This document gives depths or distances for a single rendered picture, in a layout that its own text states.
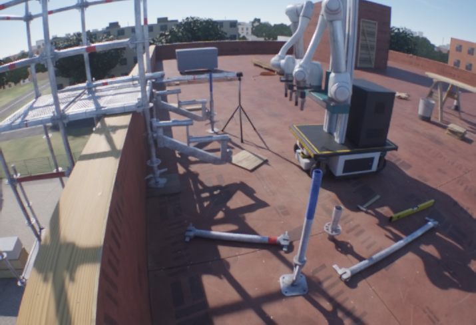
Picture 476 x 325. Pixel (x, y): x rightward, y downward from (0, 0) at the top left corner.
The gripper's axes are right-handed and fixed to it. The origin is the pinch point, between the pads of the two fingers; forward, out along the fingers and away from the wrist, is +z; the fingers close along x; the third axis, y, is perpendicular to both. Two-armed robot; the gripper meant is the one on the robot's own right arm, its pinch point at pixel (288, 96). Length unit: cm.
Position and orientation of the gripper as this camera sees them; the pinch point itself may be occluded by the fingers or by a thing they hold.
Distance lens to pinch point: 241.6
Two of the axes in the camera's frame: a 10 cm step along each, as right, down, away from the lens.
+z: 0.0, 9.0, 4.3
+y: 9.9, -0.6, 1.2
